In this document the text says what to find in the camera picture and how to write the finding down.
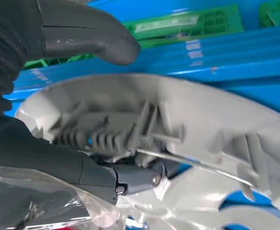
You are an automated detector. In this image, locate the blue metal shelf rack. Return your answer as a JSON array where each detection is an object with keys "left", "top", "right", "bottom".
[{"left": 4, "top": 0, "right": 280, "bottom": 230}]

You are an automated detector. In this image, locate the green plastic crate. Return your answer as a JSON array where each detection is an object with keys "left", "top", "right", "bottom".
[
  {"left": 258, "top": 0, "right": 280, "bottom": 28},
  {"left": 23, "top": 4, "right": 244, "bottom": 70}
]

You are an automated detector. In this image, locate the clear plastic hand wrap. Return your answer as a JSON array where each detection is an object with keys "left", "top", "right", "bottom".
[{"left": 0, "top": 166, "right": 120, "bottom": 230}]

